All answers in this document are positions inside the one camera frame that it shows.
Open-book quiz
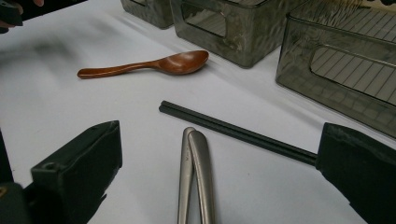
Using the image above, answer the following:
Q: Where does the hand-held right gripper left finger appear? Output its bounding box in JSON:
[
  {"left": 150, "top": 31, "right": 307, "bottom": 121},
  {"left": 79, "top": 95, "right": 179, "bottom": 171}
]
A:
[{"left": 30, "top": 119, "right": 123, "bottom": 224}]

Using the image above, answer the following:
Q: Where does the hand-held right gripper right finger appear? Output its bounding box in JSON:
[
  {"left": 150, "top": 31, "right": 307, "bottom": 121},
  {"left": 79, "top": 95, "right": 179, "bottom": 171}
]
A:
[{"left": 315, "top": 121, "right": 396, "bottom": 224}]

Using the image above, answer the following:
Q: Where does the clear grey plastic bin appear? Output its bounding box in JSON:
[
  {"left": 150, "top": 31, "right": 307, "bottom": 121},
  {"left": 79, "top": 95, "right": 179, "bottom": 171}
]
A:
[
  {"left": 275, "top": 0, "right": 396, "bottom": 139},
  {"left": 169, "top": 0, "right": 307, "bottom": 69},
  {"left": 120, "top": 0, "right": 175, "bottom": 30}
]

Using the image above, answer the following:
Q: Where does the silver metal knife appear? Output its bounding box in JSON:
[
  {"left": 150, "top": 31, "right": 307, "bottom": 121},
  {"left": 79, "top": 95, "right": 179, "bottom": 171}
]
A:
[{"left": 188, "top": 129, "right": 217, "bottom": 224}]

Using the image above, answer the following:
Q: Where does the black chopstick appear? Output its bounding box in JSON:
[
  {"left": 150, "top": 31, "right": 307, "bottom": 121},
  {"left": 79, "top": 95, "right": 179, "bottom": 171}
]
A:
[
  {"left": 161, "top": 100, "right": 318, "bottom": 158},
  {"left": 158, "top": 105, "right": 318, "bottom": 167}
]

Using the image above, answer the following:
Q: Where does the brown wooden spoon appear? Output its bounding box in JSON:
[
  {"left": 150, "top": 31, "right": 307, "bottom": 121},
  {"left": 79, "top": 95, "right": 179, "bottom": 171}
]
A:
[{"left": 77, "top": 49, "right": 210, "bottom": 79}]

